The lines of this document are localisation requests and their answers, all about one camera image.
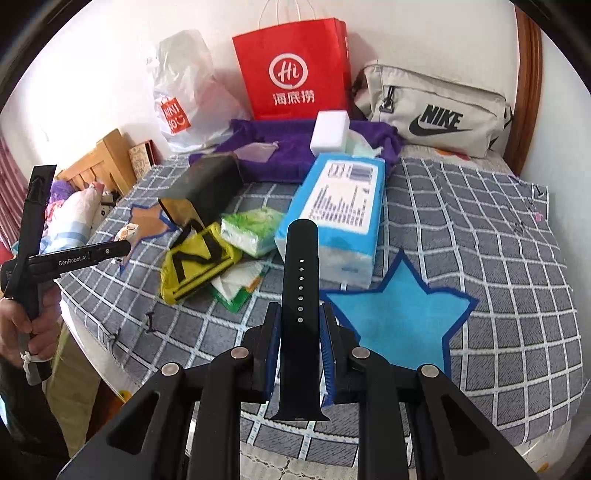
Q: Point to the green tissue pack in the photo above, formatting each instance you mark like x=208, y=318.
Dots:
x=251, y=230

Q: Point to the small white orange packet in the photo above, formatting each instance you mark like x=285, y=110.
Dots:
x=127, y=232

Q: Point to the purple plush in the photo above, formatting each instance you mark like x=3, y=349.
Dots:
x=57, y=190

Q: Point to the dark tea tin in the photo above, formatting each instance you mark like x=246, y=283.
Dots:
x=207, y=184

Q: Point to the blue star patch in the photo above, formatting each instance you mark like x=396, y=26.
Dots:
x=397, y=314

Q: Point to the illustrated notebook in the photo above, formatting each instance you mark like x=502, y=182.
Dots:
x=141, y=159

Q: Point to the brown star patch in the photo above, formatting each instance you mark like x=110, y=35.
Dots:
x=147, y=221

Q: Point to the grey checked tablecloth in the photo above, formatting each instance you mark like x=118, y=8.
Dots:
x=485, y=221

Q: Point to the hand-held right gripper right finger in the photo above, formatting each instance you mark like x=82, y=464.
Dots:
x=328, y=350

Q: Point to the wooden bed headboard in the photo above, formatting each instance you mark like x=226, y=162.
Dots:
x=111, y=157

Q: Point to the person's left hand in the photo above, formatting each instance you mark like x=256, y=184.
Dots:
x=18, y=325

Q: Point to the grey waist bag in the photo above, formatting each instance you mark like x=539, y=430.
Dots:
x=443, y=106

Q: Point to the brown wooden door frame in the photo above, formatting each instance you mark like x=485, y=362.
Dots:
x=528, y=92

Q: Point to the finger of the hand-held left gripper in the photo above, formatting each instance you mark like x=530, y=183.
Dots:
x=113, y=251

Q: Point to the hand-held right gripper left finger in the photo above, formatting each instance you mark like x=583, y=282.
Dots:
x=276, y=341

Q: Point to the red striped cloth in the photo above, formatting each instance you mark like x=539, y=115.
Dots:
x=9, y=194

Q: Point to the blue tissue pack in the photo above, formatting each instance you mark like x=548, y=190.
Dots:
x=341, y=198

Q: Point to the person's left forearm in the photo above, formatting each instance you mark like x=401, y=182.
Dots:
x=18, y=406

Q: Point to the light green cloth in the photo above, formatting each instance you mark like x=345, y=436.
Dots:
x=362, y=146

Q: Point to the yellow mesh pouch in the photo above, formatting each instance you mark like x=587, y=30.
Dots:
x=194, y=272

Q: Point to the green wipes packet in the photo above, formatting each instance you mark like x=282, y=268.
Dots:
x=235, y=284

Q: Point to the purple towel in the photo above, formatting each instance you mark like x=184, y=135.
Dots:
x=286, y=134

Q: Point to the white plastic shopping bag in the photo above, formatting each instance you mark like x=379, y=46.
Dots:
x=194, y=92

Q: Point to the red paper carrier bag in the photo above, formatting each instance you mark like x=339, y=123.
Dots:
x=295, y=55

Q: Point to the pastel patchwork quilt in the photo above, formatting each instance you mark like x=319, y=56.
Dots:
x=69, y=221

